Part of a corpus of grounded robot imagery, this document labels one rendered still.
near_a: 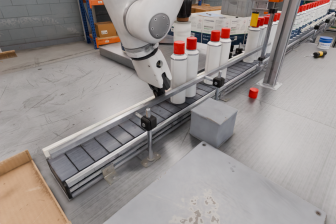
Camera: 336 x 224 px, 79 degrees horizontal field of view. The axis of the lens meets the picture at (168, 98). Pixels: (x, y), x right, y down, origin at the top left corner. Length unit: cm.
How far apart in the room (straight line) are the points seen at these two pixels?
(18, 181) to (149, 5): 50
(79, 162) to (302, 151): 59
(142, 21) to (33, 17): 469
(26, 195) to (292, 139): 71
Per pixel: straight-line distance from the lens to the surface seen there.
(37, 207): 56
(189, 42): 66
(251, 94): 88
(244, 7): 299
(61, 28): 512
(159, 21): 40
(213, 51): 77
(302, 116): 86
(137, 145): 57
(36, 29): 507
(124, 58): 115
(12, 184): 63
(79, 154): 55
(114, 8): 45
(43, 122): 80
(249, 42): 107
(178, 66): 62
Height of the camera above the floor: 125
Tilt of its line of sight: 31 degrees down
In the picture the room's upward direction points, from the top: straight up
